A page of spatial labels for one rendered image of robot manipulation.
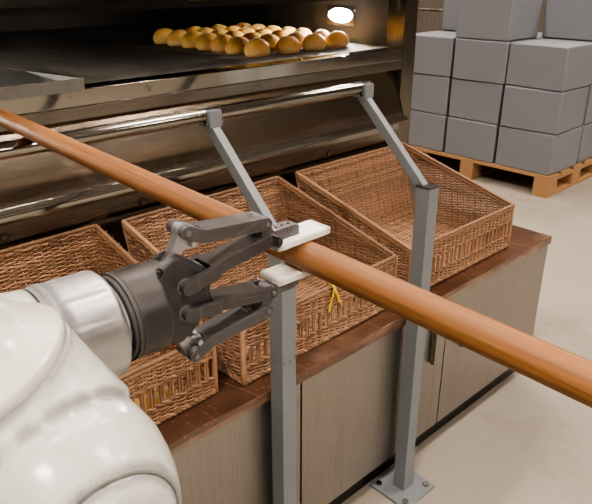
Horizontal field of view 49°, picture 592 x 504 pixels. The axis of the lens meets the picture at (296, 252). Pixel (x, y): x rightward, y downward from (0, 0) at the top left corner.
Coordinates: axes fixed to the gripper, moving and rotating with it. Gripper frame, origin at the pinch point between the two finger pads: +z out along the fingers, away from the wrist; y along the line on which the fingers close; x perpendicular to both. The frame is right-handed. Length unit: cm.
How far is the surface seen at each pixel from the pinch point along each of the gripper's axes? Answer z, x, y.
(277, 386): 36, -44, 57
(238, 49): 94, -129, -2
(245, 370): 34, -52, 55
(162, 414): 13, -54, 58
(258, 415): 34, -48, 65
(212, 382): 26, -55, 56
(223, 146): 37, -61, 7
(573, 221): 341, -115, 117
